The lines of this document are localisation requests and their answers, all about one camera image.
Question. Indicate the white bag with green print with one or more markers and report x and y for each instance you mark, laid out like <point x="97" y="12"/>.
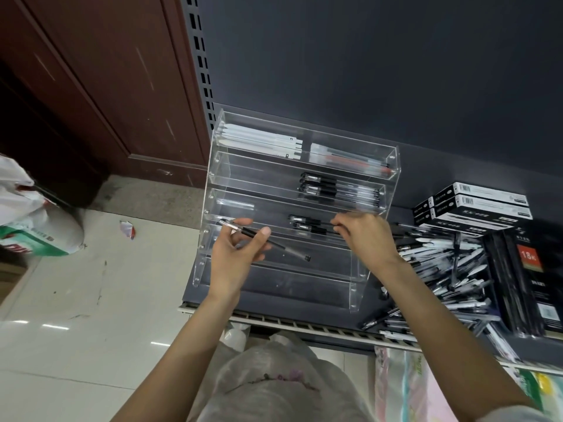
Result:
<point x="39" y="228"/>

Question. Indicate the pink and white package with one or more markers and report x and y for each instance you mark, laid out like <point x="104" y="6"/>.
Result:
<point x="404" y="391"/>

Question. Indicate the black and white pen box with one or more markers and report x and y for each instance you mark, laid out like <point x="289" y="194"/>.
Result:
<point x="479" y="193"/>
<point x="453" y="227"/>
<point x="484" y="210"/>
<point x="422" y="210"/>

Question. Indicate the white shelf edge rail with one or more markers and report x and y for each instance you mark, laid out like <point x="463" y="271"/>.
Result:
<point x="308" y="328"/>

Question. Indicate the person's left thumb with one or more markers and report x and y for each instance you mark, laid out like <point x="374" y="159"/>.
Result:
<point x="255" y="235"/>

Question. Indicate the clear acrylic tiered display stand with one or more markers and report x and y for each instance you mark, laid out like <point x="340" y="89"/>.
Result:
<point x="264" y="193"/>

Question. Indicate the person's white sleeve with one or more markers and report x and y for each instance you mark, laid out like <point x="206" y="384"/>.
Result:
<point x="519" y="415"/>

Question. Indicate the person's right hand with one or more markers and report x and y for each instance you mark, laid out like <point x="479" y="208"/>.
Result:
<point x="371" y="241"/>

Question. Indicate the row of clear red pens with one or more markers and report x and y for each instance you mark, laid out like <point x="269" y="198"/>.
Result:
<point x="347" y="158"/>

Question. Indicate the black pen package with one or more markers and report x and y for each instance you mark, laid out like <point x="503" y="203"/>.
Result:
<point x="506" y="281"/>

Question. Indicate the person's left forearm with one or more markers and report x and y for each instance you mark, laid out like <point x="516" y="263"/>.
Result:
<point x="184" y="355"/>

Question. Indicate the green and yellow package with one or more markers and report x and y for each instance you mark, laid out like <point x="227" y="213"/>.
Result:
<point x="543" y="391"/>

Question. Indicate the translucent white plastic bag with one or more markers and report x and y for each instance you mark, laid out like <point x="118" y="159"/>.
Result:
<point x="281" y="386"/>

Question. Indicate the black package with orange label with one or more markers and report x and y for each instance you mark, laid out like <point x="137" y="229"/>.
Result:
<point x="539" y="276"/>

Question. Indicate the black gel pen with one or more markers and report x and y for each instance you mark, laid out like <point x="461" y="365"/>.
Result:
<point x="286" y="250"/>

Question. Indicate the brown wooden door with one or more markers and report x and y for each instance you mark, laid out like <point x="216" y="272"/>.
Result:
<point x="88" y="83"/>

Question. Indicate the dark grey metal shelf unit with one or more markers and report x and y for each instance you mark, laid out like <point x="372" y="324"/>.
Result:
<point x="396" y="83"/>

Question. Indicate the person's left hand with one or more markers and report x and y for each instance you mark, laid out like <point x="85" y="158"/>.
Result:
<point x="226" y="263"/>

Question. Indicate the person's right forearm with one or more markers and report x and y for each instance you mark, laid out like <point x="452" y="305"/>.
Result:
<point x="440" y="338"/>

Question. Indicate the pile of loose pens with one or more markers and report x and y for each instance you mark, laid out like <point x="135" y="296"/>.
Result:
<point x="444" y="276"/>

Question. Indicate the crumpled paper scrap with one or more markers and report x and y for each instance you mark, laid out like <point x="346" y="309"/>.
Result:
<point x="127" y="229"/>

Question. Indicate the person's right fingers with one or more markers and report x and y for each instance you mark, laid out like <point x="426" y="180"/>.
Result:
<point x="344" y="228"/>

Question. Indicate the row of black-capped clear pens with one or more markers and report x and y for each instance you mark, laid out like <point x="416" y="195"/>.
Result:
<point x="338" y="188"/>

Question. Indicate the white pen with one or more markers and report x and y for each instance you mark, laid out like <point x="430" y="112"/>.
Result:
<point x="263" y="145"/>
<point x="264" y="134"/>
<point x="262" y="150"/>
<point x="264" y="139"/>

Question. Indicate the black-capped gel pen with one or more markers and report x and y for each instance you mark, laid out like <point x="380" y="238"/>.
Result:
<point x="308" y="219"/>
<point x="310" y="228"/>

